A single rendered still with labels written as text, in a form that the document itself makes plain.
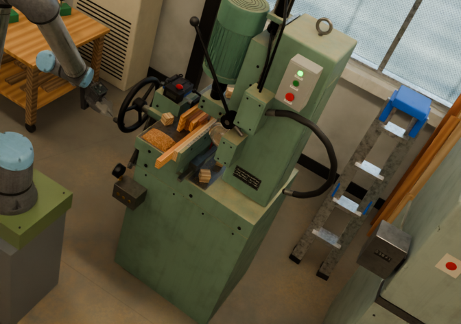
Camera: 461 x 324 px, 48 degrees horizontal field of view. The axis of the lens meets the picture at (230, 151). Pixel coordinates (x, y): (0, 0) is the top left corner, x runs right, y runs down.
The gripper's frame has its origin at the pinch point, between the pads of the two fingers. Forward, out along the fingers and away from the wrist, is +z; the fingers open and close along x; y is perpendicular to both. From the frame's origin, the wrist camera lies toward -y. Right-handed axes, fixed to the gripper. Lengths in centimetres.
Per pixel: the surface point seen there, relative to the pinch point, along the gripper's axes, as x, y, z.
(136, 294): -19, -55, 69
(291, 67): -7, 90, 41
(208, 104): 7, 42, 28
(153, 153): -16.3, 23.2, 28.1
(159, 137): -12.5, 28.0, 25.2
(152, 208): -11.7, -7.3, 43.6
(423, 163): 114, 38, 127
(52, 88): 48, -79, -54
